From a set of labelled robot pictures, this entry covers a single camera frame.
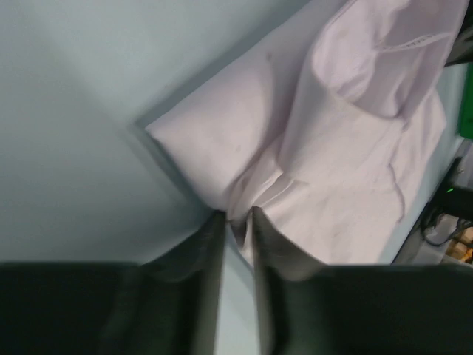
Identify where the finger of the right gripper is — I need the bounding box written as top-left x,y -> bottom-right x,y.
445,14 -> 472,67

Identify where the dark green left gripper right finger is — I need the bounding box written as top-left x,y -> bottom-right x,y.
252,208 -> 472,354

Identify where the green plastic tray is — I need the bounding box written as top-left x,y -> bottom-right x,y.
458,63 -> 473,141

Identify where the white long sleeve shirt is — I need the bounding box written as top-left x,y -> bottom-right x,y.
146,1 -> 468,264

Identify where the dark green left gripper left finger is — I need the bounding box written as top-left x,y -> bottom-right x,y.
1,212 -> 225,355

